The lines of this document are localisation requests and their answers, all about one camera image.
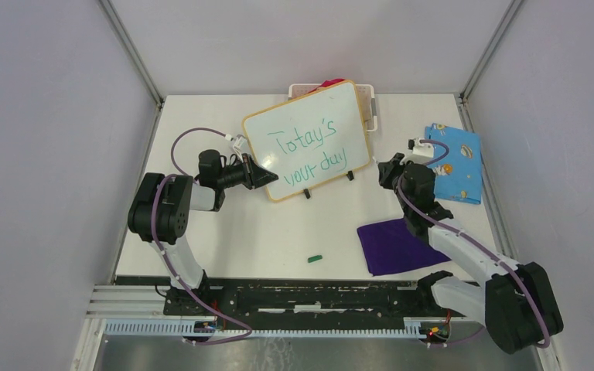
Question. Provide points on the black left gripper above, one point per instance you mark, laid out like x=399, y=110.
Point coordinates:
x=254, y=177

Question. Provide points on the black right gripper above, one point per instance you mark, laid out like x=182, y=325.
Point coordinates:
x=387, y=168

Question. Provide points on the yellow-framed whiteboard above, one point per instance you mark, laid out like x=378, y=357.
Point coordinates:
x=309, y=140

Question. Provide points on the green marker cap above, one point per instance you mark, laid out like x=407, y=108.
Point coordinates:
x=314, y=258

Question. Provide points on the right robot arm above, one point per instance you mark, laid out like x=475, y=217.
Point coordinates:
x=514, y=302

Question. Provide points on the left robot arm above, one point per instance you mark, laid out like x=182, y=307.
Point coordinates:
x=159, y=213

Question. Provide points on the blue space-print cloth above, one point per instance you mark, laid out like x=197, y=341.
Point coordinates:
x=459, y=172

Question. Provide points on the white perforated plastic basket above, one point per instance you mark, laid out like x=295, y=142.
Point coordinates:
x=366, y=98

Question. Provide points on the purple folded cloth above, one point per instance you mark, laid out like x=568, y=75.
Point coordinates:
x=389, y=248

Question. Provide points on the pink folded cloth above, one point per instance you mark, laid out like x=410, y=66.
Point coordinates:
x=327, y=83

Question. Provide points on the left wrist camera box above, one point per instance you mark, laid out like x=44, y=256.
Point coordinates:
x=237, y=143

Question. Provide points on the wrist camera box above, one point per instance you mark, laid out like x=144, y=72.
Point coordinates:
x=237, y=143
x=420, y=151

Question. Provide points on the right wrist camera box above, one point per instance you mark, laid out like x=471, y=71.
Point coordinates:
x=420, y=151

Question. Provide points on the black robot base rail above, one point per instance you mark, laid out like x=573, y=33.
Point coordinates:
x=276, y=304

